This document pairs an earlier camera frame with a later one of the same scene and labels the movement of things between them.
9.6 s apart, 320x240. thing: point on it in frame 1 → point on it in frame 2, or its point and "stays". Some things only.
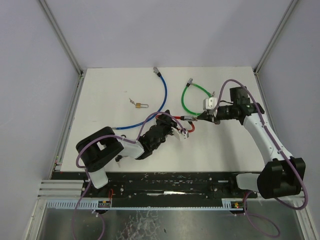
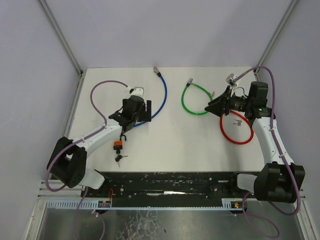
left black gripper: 165,122 → 144,110
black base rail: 135,189 stays
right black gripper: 212,116 → 225,100
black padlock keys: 117,159 stays
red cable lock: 187,118 → 232,141
